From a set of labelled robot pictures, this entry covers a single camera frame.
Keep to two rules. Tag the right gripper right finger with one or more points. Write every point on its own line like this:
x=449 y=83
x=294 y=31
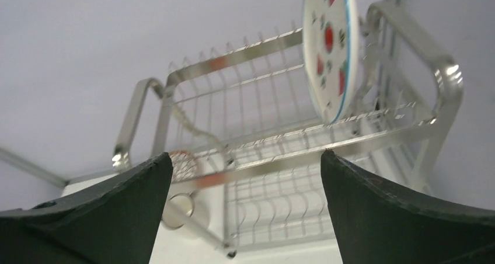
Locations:
x=376 y=220

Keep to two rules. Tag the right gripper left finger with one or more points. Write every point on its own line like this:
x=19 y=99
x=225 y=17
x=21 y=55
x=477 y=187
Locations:
x=114 y=221

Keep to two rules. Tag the brown petal pattern plate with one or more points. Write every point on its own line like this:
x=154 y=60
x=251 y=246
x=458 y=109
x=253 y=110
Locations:
x=185 y=165

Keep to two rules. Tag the watermelon pattern round plate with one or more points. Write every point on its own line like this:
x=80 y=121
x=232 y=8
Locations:
x=331 y=45

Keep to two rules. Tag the steel two-tier dish rack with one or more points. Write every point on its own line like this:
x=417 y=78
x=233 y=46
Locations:
x=253 y=112

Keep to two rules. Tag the white mug black handle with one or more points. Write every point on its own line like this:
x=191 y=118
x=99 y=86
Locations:
x=190 y=207

